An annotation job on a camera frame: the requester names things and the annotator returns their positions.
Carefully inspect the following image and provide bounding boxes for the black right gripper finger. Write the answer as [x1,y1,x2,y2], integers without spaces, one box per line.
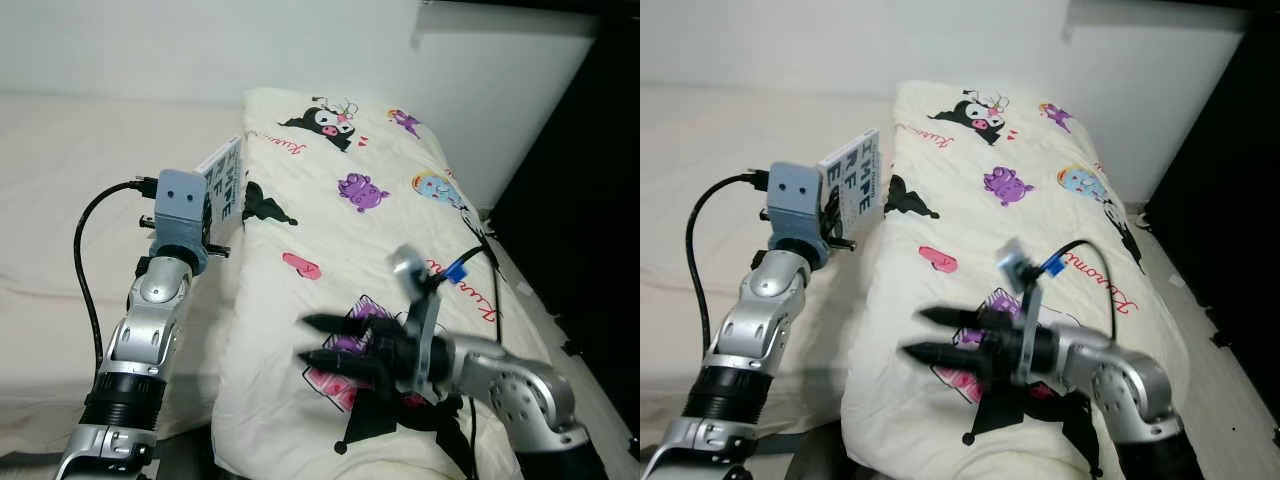
[918,307,991,332]
[297,348,386,379]
[902,342,989,375]
[300,313,386,338]

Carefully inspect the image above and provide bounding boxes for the white book with blue letters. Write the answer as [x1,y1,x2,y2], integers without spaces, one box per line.
[195,137,247,248]
[818,128,883,233]

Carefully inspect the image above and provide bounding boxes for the cream cartoon print blanket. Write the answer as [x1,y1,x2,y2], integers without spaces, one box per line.
[842,80,1191,480]
[210,88,556,480]

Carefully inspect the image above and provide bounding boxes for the mattress with cream sheet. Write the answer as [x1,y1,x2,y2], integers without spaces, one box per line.
[640,85,1280,480]
[0,92,641,480]

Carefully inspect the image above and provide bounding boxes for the white window sill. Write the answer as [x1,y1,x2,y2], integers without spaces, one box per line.
[1060,0,1251,41]
[413,0,601,43]

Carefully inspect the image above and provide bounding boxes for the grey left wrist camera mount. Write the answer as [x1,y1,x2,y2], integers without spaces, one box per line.
[150,168,214,273]
[765,162,833,271]

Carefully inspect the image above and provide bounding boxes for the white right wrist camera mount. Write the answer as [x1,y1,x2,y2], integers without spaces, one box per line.
[993,237,1049,389]
[388,245,448,393]

